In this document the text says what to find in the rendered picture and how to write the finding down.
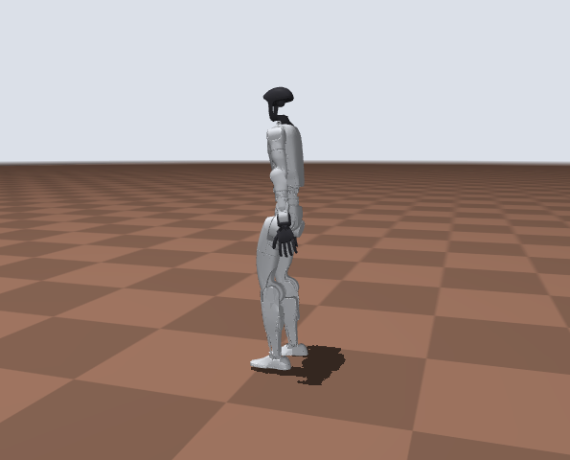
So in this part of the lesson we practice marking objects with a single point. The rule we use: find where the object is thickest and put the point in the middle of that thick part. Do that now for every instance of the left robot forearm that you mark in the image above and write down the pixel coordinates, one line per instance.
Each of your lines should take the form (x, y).
(281, 194)

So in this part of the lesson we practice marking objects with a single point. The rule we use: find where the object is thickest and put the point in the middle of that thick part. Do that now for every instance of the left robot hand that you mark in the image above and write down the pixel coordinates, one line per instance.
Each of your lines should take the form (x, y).
(284, 235)

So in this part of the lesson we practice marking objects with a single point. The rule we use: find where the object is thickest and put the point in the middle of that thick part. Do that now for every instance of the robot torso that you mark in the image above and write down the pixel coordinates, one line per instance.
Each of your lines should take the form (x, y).
(295, 171)

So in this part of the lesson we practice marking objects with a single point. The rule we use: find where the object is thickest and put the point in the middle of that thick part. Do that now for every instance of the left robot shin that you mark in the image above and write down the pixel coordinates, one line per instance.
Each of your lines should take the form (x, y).
(273, 315)

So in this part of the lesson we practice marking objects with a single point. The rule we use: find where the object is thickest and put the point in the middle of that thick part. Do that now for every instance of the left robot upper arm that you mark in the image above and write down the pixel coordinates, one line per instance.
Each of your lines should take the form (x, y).
(276, 138)

